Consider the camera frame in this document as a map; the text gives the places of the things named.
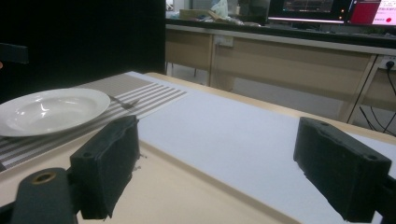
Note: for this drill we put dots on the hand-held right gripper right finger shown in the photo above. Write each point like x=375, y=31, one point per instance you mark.
x=339, y=168

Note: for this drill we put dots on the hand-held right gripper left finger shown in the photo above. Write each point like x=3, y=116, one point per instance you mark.
x=102, y=161

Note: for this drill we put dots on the silver fork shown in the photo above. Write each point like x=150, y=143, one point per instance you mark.
x=126, y=104

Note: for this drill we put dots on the white deep plate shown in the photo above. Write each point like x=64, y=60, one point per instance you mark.
x=53, y=110

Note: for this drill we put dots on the black curtain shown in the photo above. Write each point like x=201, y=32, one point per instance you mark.
x=87, y=37

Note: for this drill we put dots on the grey striped placemat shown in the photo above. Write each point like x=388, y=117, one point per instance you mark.
x=149, y=93

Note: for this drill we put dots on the light wooden table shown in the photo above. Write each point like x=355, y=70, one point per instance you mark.
x=280, y=109

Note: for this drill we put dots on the white socket with plug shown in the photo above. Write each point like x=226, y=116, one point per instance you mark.
x=387, y=63

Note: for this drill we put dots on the white foam board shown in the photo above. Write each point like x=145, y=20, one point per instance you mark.
x=224, y=130

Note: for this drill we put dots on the monitor with red window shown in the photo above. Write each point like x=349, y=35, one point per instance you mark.
x=367, y=12

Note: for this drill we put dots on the dark computer monitor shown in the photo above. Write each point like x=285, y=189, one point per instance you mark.
x=308, y=7

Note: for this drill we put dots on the cardboard box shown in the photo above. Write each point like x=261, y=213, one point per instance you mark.
x=194, y=14

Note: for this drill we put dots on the clear plastic bag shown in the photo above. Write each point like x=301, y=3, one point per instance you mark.
x=220, y=8

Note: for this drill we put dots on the wooden shelf frame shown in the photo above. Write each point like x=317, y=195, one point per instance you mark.
x=280, y=62

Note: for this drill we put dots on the white wall socket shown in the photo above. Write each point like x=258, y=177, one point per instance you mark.
x=224, y=41

